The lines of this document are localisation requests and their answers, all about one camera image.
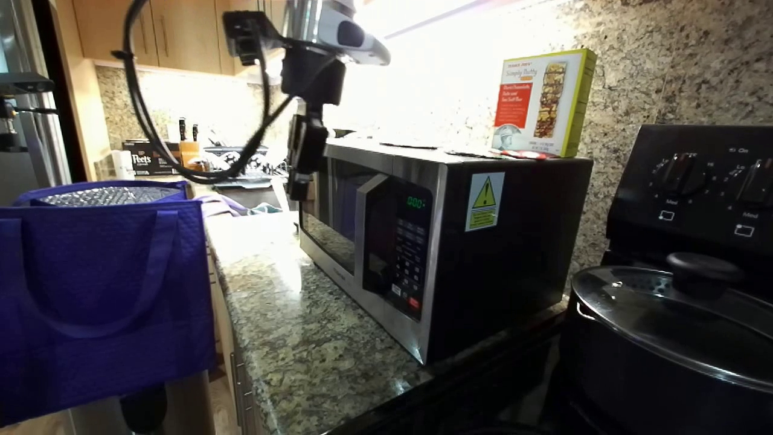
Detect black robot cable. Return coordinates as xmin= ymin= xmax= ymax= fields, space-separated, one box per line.
xmin=111 ymin=0 xmax=302 ymax=185

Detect stainless steel refrigerator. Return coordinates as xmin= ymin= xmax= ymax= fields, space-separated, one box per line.
xmin=0 ymin=0 xmax=73 ymax=205

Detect stainless steel microwave oven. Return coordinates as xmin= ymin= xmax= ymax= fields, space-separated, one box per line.
xmin=301 ymin=141 xmax=592 ymax=365

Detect wooden upper cabinets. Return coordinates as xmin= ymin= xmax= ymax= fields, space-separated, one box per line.
xmin=73 ymin=0 xmax=287 ymax=74

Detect black pot with glass lid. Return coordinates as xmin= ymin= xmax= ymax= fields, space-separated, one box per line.
xmin=561 ymin=252 xmax=773 ymax=435

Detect knife block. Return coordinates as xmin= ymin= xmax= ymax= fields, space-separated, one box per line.
xmin=176 ymin=118 xmax=201 ymax=167

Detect robot arm with camera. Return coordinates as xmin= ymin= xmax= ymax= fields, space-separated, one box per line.
xmin=222 ymin=0 xmax=391 ymax=106

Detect frozen food box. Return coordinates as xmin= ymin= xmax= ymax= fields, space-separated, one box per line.
xmin=491 ymin=48 xmax=598 ymax=160

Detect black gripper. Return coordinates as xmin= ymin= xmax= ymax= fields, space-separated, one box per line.
xmin=287 ymin=103 xmax=328 ymax=200

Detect blue reusable tote bag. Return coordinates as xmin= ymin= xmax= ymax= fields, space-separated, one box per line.
xmin=0 ymin=182 xmax=216 ymax=432

